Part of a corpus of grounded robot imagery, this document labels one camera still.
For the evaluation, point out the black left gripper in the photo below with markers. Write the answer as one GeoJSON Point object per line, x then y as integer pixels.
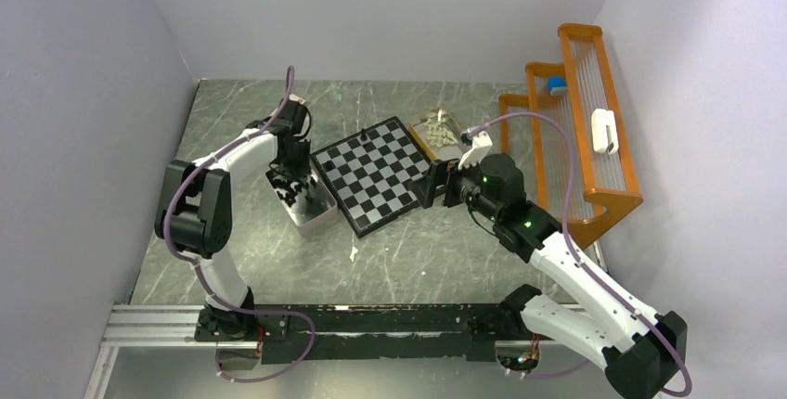
{"type": "Point", "coordinates": [301, 170]}

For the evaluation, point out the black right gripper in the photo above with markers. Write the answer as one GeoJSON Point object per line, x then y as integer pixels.
{"type": "Point", "coordinates": [425, 186]}

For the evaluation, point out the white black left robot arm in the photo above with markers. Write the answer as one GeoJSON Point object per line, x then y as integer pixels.
{"type": "Point", "coordinates": [195, 214]}

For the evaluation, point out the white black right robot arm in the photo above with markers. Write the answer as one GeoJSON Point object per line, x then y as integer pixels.
{"type": "Point", "coordinates": [638, 349]}

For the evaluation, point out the black chess pieces pile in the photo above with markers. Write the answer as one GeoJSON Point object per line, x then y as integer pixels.
{"type": "Point", "coordinates": [295, 191]}

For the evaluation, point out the white chess pieces pile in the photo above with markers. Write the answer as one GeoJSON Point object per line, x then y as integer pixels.
{"type": "Point", "coordinates": [438, 131]}

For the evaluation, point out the yellow tray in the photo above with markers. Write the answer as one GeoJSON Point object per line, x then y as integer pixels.
{"type": "Point", "coordinates": [448, 153]}

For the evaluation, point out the pink metal tin box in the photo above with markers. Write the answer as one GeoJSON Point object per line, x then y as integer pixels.
{"type": "Point", "coordinates": [309, 219]}

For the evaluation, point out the black white chessboard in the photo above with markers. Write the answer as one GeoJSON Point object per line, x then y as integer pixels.
{"type": "Point", "coordinates": [370, 181]}

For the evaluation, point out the white red card box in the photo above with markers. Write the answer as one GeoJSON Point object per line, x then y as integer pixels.
{"type": "Point", "coordinates": [297, 99]}

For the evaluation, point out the blue round object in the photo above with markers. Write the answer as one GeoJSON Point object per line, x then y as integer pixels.
{"type": "Point", "coordinates": [557, 86]}

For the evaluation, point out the orange wooden rack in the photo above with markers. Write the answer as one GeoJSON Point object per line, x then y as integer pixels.
{"type": "Point", "coordinates": [594, 191]}

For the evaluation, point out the white plastic clip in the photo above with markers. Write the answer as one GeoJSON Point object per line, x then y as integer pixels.
{"type": "Point", "coordinates": [604, 132]}

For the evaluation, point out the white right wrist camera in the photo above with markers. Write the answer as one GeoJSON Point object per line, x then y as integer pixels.
{"type": "Point", "coordinates": [479, 145]}

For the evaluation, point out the black mounting rail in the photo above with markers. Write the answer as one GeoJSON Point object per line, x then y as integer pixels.
{"type": "Point", "coordinates": [477, 332]}

